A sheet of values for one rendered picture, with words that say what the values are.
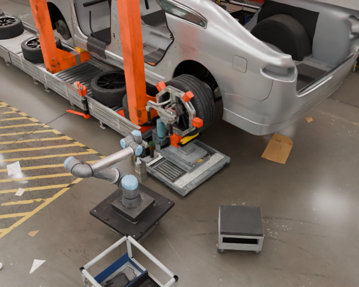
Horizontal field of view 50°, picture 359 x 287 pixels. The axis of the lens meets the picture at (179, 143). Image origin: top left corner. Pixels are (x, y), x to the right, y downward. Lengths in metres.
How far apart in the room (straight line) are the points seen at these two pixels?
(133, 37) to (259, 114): 1.49
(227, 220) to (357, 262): 1.29
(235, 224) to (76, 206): 1.79
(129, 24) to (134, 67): 0.47
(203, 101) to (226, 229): 1.32
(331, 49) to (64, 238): 3.85
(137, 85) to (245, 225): 1.88
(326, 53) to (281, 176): 1.70
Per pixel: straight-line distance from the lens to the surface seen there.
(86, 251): 4.04
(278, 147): 5.20
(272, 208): 4.38
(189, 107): 3.99
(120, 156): 3.42
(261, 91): 3.80
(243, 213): 3.81
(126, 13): 4.01
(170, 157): 4.67
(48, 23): 5.80
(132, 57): 4.16
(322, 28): 5.31
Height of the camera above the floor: 3.13
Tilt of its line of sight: 37 degrees down
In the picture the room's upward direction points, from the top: 1 degrees counter-clockwise
